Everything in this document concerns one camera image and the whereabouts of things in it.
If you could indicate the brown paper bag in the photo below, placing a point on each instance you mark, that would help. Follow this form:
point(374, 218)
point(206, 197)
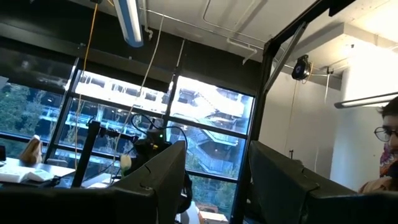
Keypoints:
point(31, 151)

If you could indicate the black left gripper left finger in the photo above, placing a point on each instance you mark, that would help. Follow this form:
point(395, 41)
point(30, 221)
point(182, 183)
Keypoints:
point(93, 205)

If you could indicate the black overhead camera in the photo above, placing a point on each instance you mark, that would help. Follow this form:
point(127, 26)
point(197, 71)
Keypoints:
point(301, 68)

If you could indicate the black overhead rig frame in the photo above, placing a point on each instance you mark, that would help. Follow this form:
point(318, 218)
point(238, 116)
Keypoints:
point(261, 93)

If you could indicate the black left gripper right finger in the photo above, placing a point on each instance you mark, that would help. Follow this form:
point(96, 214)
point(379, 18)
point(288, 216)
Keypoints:
point(295, 202)

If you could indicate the black stand pole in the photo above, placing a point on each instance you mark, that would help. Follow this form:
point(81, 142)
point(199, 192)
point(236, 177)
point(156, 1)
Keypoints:
point(86, 149)

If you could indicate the white ceiling light fixture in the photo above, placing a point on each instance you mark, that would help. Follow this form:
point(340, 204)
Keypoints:
point(130, 21)
point(363, 101)

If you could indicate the person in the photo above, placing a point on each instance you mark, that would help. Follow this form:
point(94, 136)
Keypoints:
point(388, 149)

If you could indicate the white artificial tulip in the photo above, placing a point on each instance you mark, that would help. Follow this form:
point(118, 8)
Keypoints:
point(126, 162)

